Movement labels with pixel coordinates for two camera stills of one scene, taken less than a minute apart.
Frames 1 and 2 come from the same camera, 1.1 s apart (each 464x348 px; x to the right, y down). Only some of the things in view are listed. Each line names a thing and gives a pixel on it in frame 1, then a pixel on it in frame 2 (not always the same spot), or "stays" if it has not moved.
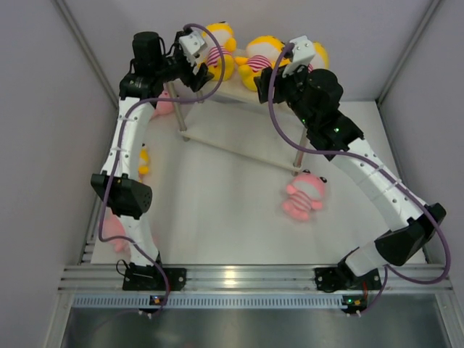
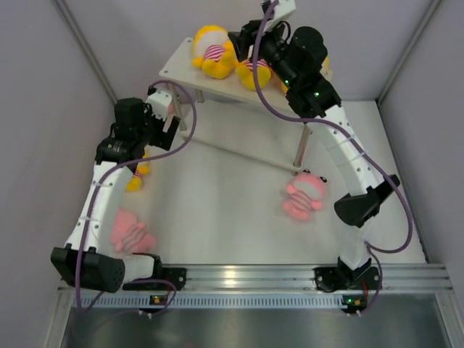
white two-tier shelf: x=234 y=117 stays
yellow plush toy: x=214 y=58 stays
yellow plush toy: x=143 y=165 stays
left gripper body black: x=173 y=67 -> x=145 y=132
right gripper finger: x=263 y=84 -> x=241 y=43
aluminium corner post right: x=429 y=14 stays
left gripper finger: x=203 y=77 -> x=167 y=137
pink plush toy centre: x=305 y=194 stays
